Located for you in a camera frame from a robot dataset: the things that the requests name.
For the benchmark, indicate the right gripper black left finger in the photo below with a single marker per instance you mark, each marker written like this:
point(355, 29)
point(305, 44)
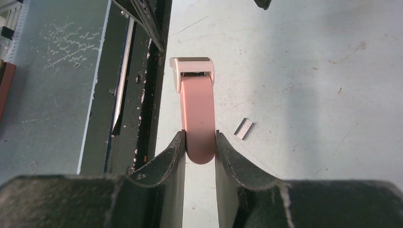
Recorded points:
point(151, 197)

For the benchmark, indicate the metal staple strip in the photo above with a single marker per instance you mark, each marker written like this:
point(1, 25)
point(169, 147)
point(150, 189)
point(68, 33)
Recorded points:
point(242, 130)

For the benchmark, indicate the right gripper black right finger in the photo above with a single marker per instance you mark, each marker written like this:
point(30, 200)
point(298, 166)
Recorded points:
point(249, 197)

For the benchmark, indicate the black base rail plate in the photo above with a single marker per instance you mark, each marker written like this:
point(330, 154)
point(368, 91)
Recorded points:
point(120, 136)

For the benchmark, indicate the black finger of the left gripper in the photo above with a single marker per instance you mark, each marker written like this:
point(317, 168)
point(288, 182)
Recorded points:
point(264, 4)

